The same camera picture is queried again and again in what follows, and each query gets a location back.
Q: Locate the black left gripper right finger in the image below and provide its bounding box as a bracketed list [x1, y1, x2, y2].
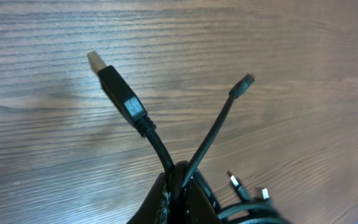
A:
[185, 179, 221, 224]

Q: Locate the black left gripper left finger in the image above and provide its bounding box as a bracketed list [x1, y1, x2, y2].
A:
[127, 172, 170, 224]

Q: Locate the black USB-C cable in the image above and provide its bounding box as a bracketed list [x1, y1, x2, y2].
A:
[181, 73, 287, 224]

